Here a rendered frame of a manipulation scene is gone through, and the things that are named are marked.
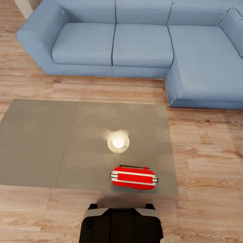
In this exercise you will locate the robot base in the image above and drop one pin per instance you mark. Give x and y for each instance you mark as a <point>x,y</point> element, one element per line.
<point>121,225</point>

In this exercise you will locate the sofa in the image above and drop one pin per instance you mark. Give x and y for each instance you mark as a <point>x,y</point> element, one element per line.
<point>195,46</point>

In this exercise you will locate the radio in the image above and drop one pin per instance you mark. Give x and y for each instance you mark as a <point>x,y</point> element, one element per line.
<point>136,178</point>

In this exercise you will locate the coffee table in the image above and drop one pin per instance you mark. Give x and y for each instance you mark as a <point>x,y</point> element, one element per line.
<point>76,145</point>

